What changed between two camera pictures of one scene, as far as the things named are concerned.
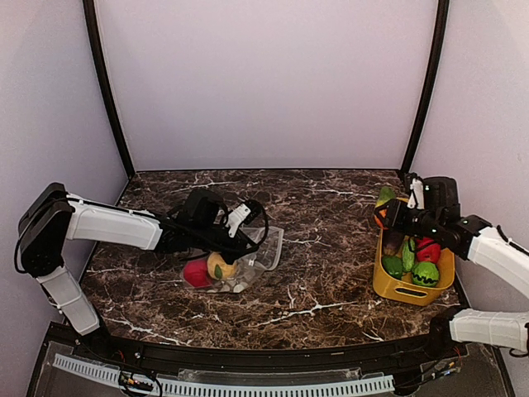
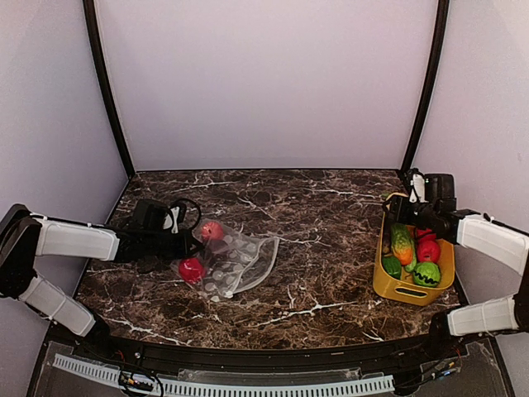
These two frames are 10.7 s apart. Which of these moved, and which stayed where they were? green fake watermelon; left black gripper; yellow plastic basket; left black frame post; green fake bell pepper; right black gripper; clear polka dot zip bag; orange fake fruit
Moved: clear polka dot zip bag; left black gripper; orange fake fruit
Stayed: green fake watermelon; yellow plastic basket; right black gripper; left black frame post; green fake bell pepper
